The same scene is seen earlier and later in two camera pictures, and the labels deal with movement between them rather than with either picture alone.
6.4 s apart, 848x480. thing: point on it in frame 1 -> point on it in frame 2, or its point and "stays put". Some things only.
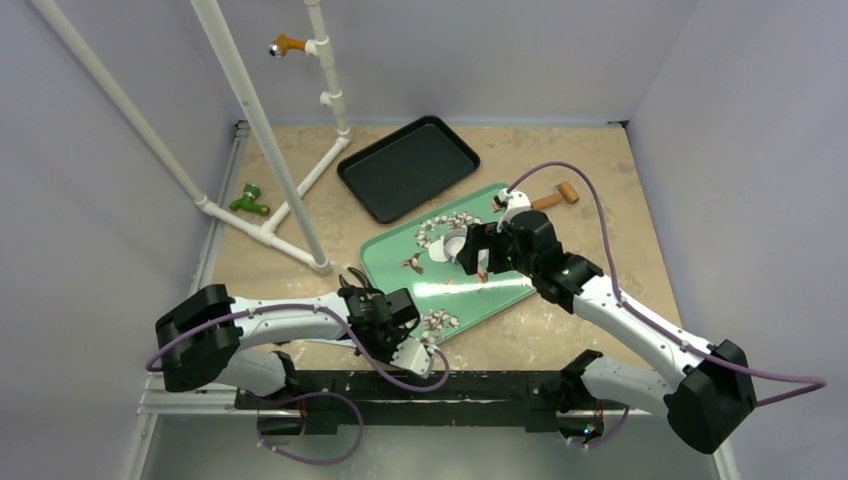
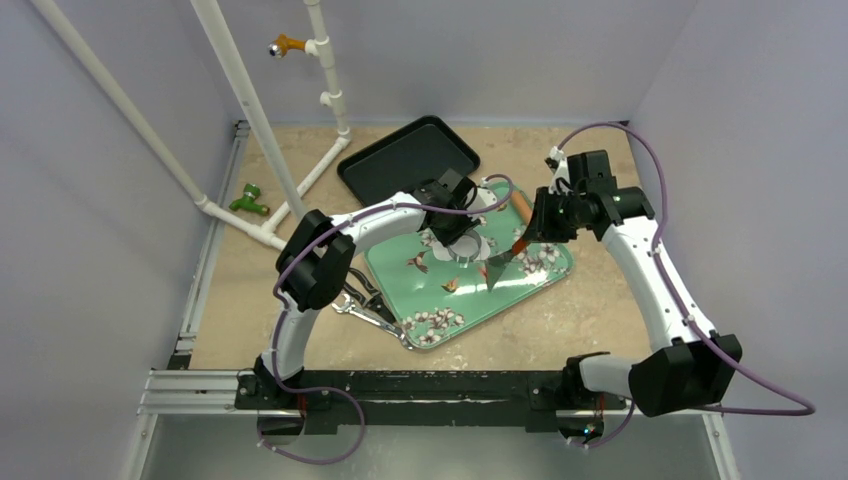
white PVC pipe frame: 287,229 stays put
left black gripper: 399,335 -> 466,223
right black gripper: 481,249 -> 540,221
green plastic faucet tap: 249,200 stays put
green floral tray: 416,265 stays put
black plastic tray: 408,167 stays put
